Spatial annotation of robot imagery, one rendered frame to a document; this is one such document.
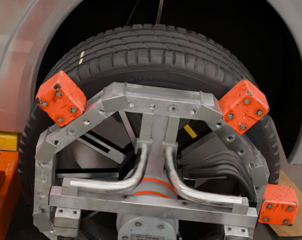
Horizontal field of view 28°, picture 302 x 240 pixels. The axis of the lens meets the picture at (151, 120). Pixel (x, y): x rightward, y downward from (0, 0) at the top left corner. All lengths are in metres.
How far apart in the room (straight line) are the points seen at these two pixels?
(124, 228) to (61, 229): 0.15
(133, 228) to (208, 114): 0.30
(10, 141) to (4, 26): 0.36
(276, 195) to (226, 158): 0.25
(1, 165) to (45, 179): 0.39
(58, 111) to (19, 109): 0.48
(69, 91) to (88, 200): 0.26
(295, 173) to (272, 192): 1.81
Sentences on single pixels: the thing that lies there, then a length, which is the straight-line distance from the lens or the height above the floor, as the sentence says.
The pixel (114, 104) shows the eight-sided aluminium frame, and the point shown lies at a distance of 1.30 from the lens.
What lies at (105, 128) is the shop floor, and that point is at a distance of 3.36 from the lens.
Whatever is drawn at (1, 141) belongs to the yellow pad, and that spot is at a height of 0.71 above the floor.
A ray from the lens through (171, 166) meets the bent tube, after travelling 1.27.
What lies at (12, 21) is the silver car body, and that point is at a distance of 1.71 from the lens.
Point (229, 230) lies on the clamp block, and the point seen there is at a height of 0.95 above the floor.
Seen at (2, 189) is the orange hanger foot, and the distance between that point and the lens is 1.72.
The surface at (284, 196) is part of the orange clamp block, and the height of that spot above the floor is 0.88.
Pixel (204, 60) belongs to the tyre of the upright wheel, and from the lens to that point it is 1.40.
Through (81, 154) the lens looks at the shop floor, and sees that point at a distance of 3.12.
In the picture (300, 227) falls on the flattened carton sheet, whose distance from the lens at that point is 2.90.
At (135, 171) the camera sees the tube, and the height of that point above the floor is 1.01.
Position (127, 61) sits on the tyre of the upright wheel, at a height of 1.16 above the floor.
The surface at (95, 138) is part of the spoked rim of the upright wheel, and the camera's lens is 1.47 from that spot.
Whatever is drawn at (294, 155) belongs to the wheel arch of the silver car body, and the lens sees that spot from 1.88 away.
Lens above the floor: 1.71
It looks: 29 degrees down
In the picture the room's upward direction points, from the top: 8 degrees clockwise
